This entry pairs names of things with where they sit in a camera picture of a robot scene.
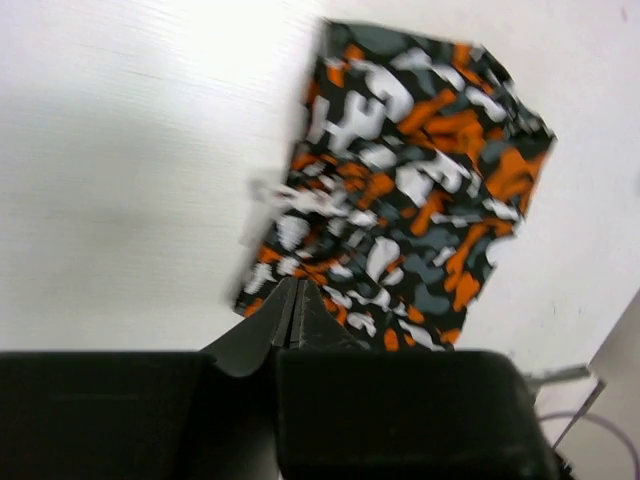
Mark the orange camouflage shorts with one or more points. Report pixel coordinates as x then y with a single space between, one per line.
416 161

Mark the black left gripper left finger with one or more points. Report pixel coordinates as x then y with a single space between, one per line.
204 414

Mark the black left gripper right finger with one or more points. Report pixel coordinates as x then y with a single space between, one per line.
347 412

